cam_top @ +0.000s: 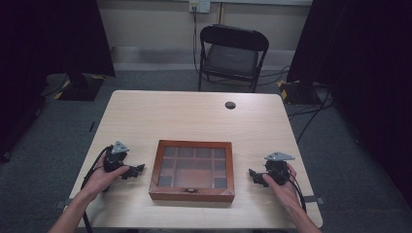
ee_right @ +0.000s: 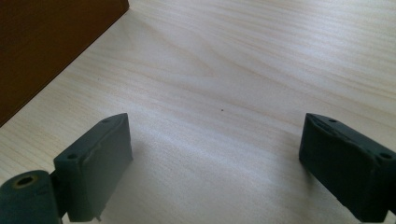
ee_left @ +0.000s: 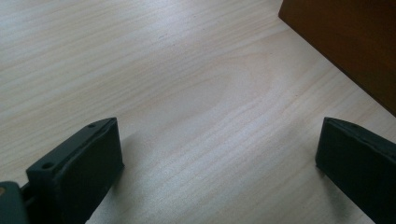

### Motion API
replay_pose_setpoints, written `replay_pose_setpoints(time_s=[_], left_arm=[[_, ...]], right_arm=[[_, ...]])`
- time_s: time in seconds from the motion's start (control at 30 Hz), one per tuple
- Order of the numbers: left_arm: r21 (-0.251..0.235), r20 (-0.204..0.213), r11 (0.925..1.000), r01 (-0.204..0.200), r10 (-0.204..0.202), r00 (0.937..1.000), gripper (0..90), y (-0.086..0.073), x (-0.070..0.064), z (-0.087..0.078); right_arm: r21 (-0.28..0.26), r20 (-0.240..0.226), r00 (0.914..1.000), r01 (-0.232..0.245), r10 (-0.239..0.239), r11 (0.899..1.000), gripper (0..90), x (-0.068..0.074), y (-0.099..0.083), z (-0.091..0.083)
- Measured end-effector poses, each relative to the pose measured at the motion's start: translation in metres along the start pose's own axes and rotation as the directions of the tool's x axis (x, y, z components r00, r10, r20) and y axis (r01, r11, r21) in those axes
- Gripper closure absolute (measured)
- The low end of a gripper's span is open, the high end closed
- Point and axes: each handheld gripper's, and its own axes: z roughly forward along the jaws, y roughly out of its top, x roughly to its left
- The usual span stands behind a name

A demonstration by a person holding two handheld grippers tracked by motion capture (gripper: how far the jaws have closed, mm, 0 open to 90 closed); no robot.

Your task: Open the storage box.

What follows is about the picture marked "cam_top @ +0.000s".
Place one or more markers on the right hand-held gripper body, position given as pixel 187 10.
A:
pixel 278 167

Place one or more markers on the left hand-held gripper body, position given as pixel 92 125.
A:
pixel 114 158

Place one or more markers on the wooden box with glass lid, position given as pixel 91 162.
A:
pixel 193 170

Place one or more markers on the person's left hand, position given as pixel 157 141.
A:
pixel 101 176

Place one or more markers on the person's right hand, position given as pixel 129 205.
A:
pixel 282 190

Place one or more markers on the black yellow striped stand base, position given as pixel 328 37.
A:
pixel 77 86
pixel 295 92

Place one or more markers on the black folding chair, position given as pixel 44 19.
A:
pixel 232 58

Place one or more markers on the white wall socket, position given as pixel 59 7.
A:
pixel 199 6

